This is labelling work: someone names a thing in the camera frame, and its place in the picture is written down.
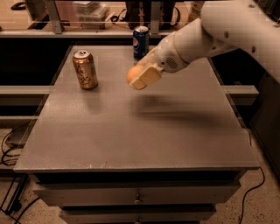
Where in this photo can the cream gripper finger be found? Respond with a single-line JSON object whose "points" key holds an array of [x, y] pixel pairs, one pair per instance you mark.
{"points": [[148, 59], [148, 75]]}

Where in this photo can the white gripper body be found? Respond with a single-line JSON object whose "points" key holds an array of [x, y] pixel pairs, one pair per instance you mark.
{"points": [[166, 58]]}

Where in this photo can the orange fruit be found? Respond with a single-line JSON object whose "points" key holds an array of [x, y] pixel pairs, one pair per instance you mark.
{"points": [[133, 72]]}

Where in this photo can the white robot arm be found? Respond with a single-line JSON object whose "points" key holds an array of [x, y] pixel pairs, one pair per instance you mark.
{"points": [[222, 26]]}

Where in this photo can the blue Pepsi can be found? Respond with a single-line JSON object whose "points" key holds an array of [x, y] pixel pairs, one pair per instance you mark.
{"points": [[141, 37]]}

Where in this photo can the orange gold soda can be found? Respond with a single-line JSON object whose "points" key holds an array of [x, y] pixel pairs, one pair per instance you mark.
{"points": [[84, 66]]}

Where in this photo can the colourful snack bag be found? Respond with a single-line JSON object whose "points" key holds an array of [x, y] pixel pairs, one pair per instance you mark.
{"points": [[196, 7]]}

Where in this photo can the clear plastic container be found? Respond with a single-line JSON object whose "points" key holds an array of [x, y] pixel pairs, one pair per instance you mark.
{"points": [[88, 12]]}

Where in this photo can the grey drawer cabinet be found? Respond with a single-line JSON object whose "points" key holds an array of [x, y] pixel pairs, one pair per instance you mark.
{"points": [[180, 129]]}

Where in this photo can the upper drawer with knob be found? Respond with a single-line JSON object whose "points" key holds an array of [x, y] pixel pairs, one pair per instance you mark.
{"points": [[129, 194]]}

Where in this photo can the lower drawer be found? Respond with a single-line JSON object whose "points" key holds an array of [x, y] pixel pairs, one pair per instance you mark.
{"points": [[137, 214]]}

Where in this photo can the grey metal shelf rail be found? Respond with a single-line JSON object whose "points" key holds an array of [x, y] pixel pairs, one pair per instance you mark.
{"points": [[81, 34]]}

